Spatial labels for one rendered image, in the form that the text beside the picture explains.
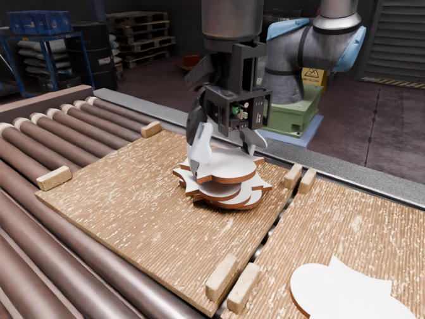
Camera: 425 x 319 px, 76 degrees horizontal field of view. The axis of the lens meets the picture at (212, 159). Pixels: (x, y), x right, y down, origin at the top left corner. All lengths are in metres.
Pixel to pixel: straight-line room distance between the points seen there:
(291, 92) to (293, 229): 0.54
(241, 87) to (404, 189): 0.46
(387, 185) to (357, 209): 0.15
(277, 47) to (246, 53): 0.54
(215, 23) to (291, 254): 0.33
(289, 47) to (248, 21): 0.52
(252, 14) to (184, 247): 0.33
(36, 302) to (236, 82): 0.38
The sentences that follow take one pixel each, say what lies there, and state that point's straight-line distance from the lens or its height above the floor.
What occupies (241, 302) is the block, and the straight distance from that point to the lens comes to 0.36.
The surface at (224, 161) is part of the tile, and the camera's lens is 0.47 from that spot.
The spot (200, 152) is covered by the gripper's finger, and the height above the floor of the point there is 1.06.
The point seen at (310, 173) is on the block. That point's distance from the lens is 0.57.
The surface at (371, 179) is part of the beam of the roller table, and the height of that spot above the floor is 0.91.
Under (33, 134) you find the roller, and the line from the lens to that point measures 0.95.
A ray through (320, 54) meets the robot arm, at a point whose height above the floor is 1.12.
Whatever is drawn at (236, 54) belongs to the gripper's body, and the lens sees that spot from 0.34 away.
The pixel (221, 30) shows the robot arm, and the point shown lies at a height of 1.23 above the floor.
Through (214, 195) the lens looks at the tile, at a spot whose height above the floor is 0.98.
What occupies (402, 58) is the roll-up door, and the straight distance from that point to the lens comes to 5.12.
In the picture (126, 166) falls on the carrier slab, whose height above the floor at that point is 0.94.
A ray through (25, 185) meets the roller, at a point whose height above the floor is 0.92.
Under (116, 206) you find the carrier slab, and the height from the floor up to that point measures 0.94.
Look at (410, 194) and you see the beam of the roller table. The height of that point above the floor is 0.91.
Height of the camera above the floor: 1.27
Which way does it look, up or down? 32 degrees down
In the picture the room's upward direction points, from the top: straight up
